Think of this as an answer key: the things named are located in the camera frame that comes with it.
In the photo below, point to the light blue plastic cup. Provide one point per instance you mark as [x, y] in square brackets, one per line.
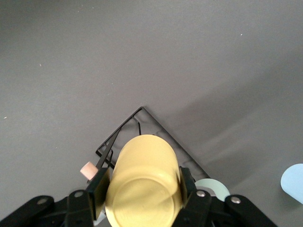
[293, 182]

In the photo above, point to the yellow plastic cup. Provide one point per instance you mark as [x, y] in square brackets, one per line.
[142, 177]

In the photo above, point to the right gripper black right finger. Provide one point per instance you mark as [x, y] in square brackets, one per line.
[189, 189]

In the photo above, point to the pale green plastic cup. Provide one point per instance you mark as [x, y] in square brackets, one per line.
[210, 186]

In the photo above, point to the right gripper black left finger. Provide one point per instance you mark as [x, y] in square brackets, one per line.
[99, 194]

